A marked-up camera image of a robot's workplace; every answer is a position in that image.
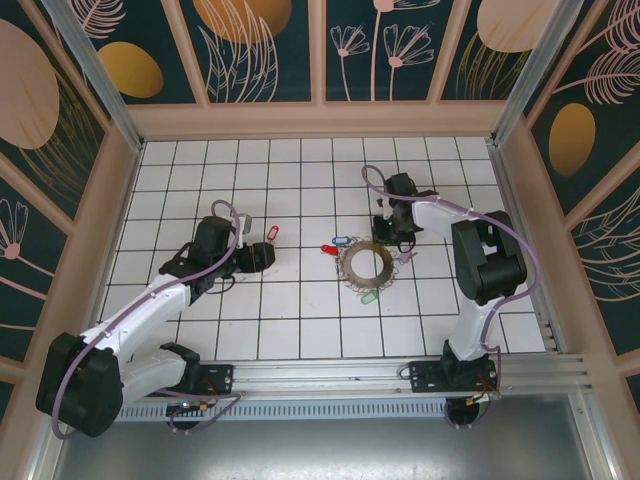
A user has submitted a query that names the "grey metal sheet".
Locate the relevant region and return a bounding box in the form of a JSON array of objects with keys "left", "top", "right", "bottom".
[{"left": 49, "top": 418, "right": 601, "bottom": 480}]

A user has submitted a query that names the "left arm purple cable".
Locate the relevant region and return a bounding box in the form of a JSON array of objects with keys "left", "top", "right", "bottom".
[{"left": 52, "top": 199, "right": 246, "bottom": 441}]

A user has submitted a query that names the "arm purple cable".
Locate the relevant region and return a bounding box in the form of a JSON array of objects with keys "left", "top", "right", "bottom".
[
  {"left": 360, "top": 163, "right": 544, "bottom": 351},
  {"left": 52, "top": 199, "right": 246, "bottom": 441}
]

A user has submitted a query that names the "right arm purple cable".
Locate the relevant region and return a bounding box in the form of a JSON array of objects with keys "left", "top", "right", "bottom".
[{"left": 360, "top": 163, "right": 544, "bottom": 351}]

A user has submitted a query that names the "aluminium side rail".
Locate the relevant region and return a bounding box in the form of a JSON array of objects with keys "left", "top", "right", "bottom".
[{"left": 487, "top": 142, "right": 569, "bottom": 359}]

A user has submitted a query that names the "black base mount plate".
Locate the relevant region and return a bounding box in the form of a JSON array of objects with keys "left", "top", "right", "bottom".
[
  {"left": 408, "top": 358, "right": 451, "bottom": 394},
  {"left": 198, "top": 363, "right": 236, "bottom": 396}
]

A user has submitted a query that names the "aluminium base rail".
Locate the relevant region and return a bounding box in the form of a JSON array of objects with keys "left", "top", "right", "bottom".
[{"left": 149, "top": 352, "right": 596, "bottom": 401}]

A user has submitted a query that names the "grey slotted cable duct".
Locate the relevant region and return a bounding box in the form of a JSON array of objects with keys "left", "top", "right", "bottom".
[{"left": 117, "top": 402, "right": 451, "bottom": 422}]

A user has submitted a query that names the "aluminium frame post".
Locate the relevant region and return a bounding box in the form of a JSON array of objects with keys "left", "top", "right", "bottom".
[
  {"left": 489, "top": 0, "right": 586, "bottom": 151},
  {"left": 39, "top": 0, "right": 146, "bottom": 154}
]

